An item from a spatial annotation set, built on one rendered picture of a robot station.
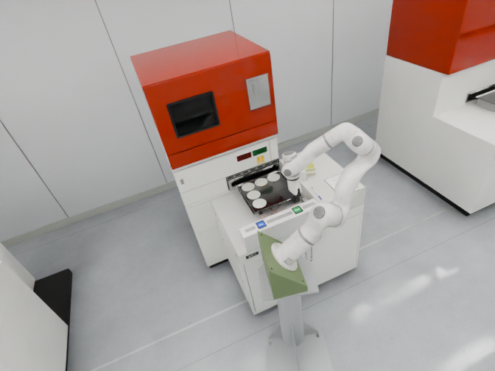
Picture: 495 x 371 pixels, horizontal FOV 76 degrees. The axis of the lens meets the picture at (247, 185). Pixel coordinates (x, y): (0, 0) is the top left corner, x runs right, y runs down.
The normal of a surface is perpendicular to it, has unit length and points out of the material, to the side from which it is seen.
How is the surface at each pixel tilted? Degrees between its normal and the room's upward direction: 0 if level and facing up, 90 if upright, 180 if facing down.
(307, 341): 0
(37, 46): 90
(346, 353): 0
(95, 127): 90
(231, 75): 90
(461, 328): 0
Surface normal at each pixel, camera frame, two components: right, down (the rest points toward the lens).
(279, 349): -0.15, -0.77
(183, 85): 0.37, 0.55
